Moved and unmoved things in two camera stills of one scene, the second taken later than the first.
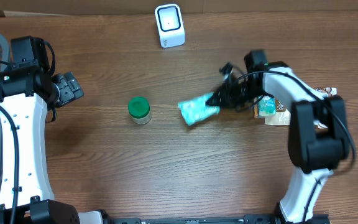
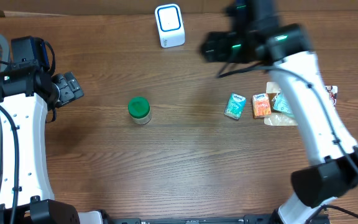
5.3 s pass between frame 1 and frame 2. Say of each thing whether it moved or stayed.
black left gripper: stayed
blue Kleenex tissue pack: moved
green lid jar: stayed
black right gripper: moved
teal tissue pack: moved
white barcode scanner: stayed
